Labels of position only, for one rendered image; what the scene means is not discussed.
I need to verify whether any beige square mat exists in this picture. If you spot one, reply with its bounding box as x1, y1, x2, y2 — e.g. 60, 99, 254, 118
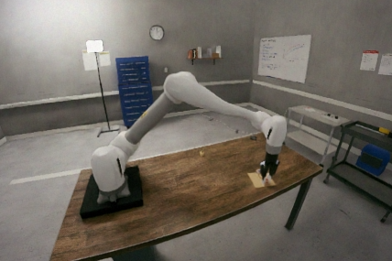
248, 172, 276, 188

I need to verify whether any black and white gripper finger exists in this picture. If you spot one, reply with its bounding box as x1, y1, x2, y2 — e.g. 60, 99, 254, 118
259, 161, 271, 185
267, 161, 280, 184

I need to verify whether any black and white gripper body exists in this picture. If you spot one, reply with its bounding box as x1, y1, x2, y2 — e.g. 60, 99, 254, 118
264, 152, 278, 167

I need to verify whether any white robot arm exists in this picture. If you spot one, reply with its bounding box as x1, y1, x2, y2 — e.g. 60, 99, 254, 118
91, 71, 287, 204

